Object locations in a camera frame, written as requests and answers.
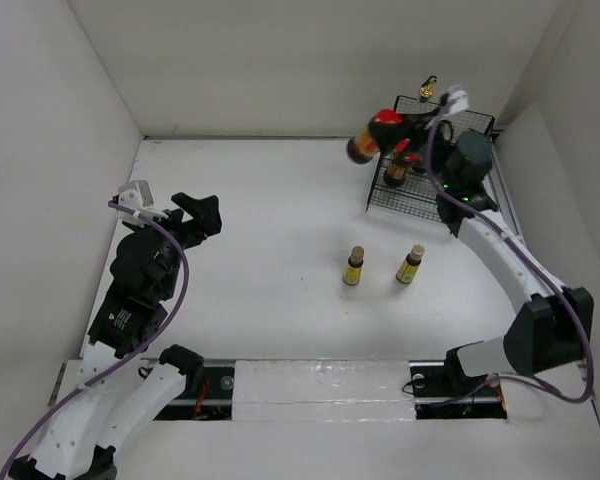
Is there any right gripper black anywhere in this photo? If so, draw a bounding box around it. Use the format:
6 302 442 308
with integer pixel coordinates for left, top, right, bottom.
367 106 457 191

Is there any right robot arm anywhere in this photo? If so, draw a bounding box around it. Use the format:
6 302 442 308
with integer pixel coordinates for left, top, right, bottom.
367 109 594 403

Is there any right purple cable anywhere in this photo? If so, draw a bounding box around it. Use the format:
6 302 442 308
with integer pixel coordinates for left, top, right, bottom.
403 107 596 409

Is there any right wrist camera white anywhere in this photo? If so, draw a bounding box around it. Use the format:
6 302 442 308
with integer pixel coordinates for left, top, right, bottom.
439 85 469 118

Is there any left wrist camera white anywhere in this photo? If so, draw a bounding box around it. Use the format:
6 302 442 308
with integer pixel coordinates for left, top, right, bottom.
112 180 168 227

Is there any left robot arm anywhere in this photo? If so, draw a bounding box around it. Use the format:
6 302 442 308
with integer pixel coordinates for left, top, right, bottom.
0 186 222 479

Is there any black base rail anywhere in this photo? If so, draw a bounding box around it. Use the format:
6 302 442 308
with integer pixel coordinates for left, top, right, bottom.
157 360 507 423

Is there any short red-lid sauce jar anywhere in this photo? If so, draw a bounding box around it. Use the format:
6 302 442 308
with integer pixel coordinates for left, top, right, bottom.
346 109 405 164

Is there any purple cable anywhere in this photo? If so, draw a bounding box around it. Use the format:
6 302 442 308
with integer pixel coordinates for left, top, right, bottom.
403 107 596 409
0 199 191 480

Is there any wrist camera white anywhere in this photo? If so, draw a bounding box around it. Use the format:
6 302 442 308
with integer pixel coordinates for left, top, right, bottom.
112 180 168 227
439 85 469 118

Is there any clear glass oil bottle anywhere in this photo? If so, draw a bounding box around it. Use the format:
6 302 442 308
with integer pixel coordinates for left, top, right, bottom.
418 75 438 103

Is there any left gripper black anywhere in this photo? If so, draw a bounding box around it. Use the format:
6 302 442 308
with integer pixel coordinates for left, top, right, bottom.
132 192 221 298

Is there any small yellow bottle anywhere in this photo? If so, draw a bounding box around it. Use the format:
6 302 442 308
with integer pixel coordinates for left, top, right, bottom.
343 246 364 286
396 244 425 284

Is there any tall red-lid sauce jar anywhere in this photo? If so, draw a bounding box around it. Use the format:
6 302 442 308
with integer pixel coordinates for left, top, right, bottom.
383 139 419 188

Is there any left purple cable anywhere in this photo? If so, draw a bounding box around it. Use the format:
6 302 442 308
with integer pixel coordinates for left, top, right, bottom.
0 199 191 480

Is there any black wire rack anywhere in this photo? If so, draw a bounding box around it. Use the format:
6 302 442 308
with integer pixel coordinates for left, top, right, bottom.
367 96 498 223

